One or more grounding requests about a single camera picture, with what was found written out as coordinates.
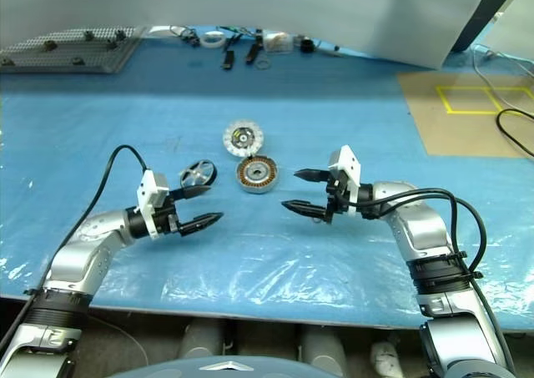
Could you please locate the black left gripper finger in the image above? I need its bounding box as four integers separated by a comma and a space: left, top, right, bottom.
170, 185, 214, 202
179, 212, 225, 237

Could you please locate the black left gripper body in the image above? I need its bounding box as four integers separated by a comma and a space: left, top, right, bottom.
153, 189, 185, 238

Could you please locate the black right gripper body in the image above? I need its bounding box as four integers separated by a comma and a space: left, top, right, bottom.
320, 169, 350, 225

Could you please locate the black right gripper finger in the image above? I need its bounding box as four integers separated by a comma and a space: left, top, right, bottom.
280, 199, 329, 223
293, 168, 331, 184

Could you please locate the black spoked rotor ring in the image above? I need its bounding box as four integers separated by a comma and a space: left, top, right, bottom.
179, 159, 219, 189

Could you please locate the motor stator with copper windings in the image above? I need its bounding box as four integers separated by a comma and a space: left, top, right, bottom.
235, 155, 280, 195

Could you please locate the white round motor cover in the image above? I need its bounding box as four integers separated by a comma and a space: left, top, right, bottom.
223, 119, 265, 159

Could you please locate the blue plastic table sheet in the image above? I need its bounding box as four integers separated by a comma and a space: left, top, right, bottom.
0, 25, 534, 329

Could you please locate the grey rounded cylinder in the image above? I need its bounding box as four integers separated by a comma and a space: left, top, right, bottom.
181, 321, 226, 358
302, 325, 347, 366

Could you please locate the black flat tool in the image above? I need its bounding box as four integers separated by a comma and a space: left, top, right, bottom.
244, 29, 264, 66
220, 35, 237, 71

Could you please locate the brown cardboard sheet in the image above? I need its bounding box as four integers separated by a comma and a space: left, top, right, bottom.
395, 69, 534, 159

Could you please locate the clear plastic box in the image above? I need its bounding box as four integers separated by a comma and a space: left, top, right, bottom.
263, 31, 293, 53

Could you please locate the yellow tape square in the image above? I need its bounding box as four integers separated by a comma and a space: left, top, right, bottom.
436, 85, 534, 115

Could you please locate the blue-grey robot torso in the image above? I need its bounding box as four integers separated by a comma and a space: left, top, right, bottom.
106, 355, 326, 378

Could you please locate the white tape roll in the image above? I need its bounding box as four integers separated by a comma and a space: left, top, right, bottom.
199, 31, 226, 48

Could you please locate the white rounded object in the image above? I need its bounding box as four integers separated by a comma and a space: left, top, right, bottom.
370, 342, 404, 375

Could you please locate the white foam backdrop board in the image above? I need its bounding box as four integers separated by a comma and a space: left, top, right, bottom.
0, 0, 496, 70

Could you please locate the grey perforated board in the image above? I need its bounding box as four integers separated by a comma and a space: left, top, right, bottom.
0, 26, 145, 75

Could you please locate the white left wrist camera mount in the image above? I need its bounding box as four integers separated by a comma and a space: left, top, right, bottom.
136, 170, 170, 241

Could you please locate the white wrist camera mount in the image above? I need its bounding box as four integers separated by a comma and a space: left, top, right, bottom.
327, 144, 363, 217
136, 170, 170, 241

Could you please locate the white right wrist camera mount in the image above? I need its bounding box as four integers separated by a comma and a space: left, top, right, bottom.
327, 144, 363, 217

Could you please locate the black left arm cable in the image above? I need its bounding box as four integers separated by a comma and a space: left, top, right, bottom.
0, 144, 151, 350

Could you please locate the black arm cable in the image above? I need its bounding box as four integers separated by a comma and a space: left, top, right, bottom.
341, 188, 518, 378
0, 144, 151, 350

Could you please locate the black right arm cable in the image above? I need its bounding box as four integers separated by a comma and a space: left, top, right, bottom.
341, 188, 518, 378

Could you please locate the tangled wire bundle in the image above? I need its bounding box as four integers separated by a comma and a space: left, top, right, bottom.
169, 25, 201, 48

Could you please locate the thick black cable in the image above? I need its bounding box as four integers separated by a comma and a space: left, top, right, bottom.
495, 108, 534, 160

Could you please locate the thin white cable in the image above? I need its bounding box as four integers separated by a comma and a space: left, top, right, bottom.
471, 43, 534, 116

